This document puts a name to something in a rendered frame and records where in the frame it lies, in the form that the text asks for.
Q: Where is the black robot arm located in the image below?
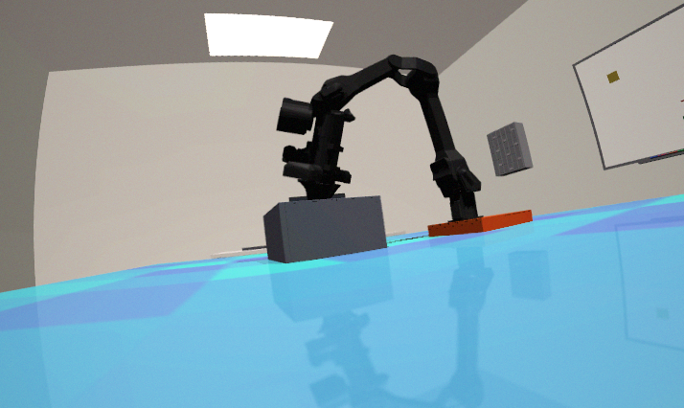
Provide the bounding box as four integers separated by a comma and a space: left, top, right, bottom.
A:
276, 55, 483, 223

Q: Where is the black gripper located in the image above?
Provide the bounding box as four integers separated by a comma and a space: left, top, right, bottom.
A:
283, 137, 352, 200

